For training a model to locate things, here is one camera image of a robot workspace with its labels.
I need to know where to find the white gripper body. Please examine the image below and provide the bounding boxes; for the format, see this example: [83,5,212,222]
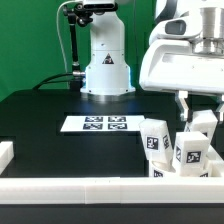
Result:
[139,8,224,95]

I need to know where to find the white U-shaped fence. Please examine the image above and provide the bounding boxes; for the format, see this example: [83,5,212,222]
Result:
[0,139,224,205]

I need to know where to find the white fiducial marker sheet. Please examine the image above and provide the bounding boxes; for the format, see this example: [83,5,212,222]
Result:
[61,115,144,132]

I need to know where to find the black cables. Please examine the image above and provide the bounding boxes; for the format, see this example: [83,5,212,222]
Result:
[32,72,75,90]

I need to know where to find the white cable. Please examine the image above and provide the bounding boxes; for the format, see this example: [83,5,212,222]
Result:
[55,0,78,74]

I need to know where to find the white camera on mount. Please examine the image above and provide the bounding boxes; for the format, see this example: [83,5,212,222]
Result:
[83,0,115,10]

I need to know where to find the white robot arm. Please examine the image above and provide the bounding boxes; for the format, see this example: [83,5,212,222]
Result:
[83,0,224,122]

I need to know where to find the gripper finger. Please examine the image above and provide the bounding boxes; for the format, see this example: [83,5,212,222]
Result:
[175,90,192,122]
[216,94,224,123]

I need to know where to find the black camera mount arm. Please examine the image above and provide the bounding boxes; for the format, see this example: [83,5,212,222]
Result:
[63,3,93,92]

